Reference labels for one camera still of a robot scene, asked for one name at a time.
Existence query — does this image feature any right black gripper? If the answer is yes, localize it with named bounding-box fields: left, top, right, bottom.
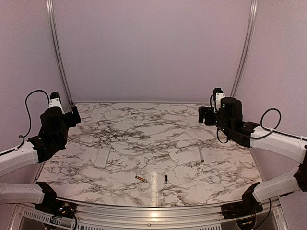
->
left=199, top=106, right=231, bottom=137

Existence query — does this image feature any white battery cover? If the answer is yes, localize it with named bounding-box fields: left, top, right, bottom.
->
left=169, top=153, right=178, bottom=161

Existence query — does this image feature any white remote control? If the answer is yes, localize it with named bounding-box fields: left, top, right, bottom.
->
left=94, top=146, right=111, bottom=168

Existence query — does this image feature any black gold battery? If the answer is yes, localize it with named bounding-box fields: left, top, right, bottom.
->
left=135, top=175, right=145, bottom=182

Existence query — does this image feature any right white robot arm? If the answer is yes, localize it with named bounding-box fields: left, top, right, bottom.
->
left=198, top=96, right=307, bottom=215

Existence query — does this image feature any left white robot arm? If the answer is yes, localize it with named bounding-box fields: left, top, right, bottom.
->
left=0, top=106, right=81, bottom=213

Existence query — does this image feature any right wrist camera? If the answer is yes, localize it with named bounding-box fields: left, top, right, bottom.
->
left=210, top=88, right=225, bottom=113

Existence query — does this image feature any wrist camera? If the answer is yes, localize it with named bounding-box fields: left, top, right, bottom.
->
left=48, top=92, right=65, bottom=114
left=210, top=88, right=225, bottom=113

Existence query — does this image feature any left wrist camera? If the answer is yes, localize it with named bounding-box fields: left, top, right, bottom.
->
left=48, top=92, right=65, bottom=114

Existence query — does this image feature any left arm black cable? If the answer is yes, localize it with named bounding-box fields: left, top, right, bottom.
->
left=18, top=90, right=49, bottom=149

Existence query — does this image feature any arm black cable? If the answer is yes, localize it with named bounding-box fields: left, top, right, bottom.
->
left=260, top=108, right=282, bottom=132
left=18, top=90, right=49, bottom=149

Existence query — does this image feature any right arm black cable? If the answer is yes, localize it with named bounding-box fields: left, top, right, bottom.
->
left=260, top=108, right=282, bottom=132

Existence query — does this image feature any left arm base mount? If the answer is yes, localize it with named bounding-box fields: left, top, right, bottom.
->
left=35, top=182, right=76, bottom=219

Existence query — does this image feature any front aluminium rail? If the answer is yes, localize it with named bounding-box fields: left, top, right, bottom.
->
left=14, top=191, right=288, bottom=230

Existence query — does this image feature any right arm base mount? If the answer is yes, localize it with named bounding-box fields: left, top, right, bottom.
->
left=221, top=182, right=263, bottom=219

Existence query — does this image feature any right aluminium frame post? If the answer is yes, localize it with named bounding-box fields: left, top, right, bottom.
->
left=229, top=0, right=259, bottom=97

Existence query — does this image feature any aluminium frame post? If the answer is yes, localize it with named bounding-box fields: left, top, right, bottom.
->
left=229, top=0, right=259, bottom=97
left=46, top=0, right=74, bottom=106

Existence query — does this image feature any left aluminium frame post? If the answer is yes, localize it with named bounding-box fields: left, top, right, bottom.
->
left=46, top=0, right=74, bottom=106

